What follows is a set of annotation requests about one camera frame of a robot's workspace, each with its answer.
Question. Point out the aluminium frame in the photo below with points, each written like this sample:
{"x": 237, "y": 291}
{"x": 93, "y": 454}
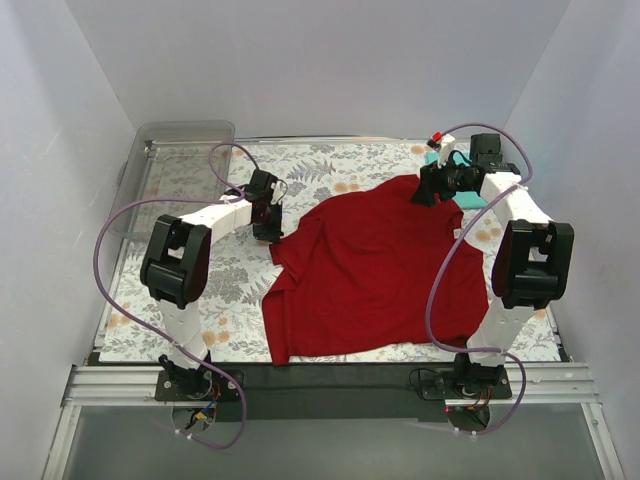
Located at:
{"x": 547, "y": 383}

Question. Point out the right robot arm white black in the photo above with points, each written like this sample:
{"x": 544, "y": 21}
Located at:
{"x": 531, "y": 266}

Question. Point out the clear plastic bin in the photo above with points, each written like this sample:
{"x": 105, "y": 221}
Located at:
{"x": 170, "y": 163}

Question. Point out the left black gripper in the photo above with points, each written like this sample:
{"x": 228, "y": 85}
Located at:
{"x": 267, "y": 228}

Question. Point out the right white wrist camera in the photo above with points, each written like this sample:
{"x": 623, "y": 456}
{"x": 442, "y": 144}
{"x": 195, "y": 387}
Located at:
{"x": 440, "y": 148}

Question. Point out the red t shirt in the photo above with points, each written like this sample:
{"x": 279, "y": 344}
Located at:
{"x": 359, "y": 272}

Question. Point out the folded teal t shirt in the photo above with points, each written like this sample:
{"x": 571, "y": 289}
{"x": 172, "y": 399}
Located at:
{"x": 468, "y": 200}

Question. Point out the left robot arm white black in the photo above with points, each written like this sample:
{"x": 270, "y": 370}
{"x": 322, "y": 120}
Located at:
{"x": 175, "y": 269}

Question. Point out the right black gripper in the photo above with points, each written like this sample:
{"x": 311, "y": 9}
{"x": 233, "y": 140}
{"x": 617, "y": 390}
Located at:
{"x": 430, "y": 185}

